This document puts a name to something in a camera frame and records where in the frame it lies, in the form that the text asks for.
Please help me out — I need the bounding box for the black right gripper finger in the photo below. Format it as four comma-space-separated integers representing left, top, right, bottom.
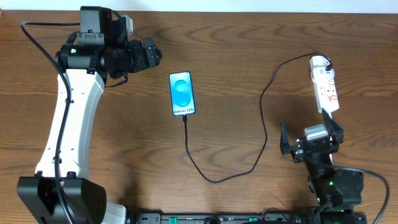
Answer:
280, 121, 291, 155
322, 108, 344, 144

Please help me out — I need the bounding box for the white power strip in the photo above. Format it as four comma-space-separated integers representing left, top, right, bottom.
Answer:
310, 55, 340, 116

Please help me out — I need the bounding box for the blue Galaxy smartphone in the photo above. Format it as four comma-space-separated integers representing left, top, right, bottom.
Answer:
169, 72, 196, 116

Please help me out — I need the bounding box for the black USB charging cable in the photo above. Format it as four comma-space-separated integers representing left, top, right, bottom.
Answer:
182, 52, 333, 184

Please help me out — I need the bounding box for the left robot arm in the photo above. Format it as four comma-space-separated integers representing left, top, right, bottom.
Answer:
17, 6, 162, 223

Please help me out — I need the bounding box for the white USB charger plug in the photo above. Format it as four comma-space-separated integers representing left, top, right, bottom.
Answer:
310, 67, 335, 83

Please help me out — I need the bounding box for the white power strip cord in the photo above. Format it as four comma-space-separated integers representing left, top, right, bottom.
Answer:
326, 111, 334, 166

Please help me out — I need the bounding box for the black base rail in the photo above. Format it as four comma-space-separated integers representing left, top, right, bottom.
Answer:
127, 212, 368, 224

